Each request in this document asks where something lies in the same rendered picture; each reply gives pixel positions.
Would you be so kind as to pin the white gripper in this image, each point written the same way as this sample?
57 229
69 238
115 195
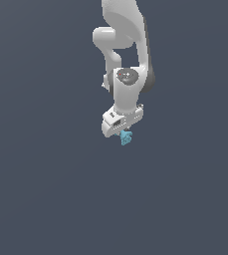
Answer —
117 121

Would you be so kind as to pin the small light blue object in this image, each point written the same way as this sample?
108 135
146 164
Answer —
126 137

